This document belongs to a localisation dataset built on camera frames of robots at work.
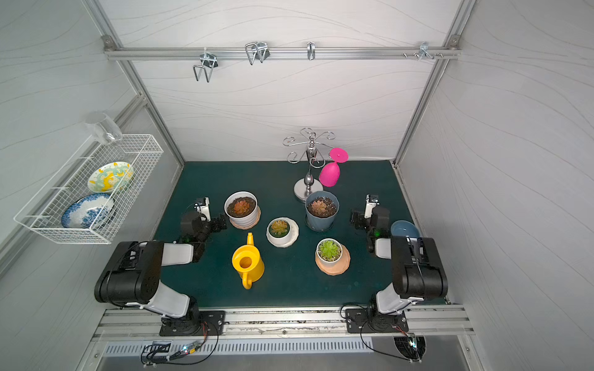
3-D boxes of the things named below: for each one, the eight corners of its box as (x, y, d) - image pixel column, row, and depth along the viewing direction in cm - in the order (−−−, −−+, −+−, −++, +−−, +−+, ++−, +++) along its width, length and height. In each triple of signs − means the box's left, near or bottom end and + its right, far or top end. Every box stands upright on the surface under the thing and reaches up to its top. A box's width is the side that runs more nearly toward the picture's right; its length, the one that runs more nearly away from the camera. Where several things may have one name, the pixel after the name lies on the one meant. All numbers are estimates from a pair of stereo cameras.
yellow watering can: (229, 279, 84) (221, 268, 75) (253, 245, 92) (249, 232, 84) (251, 292, 81) (245, 282, 72) (274, 256, 89) (271, 243, 81)
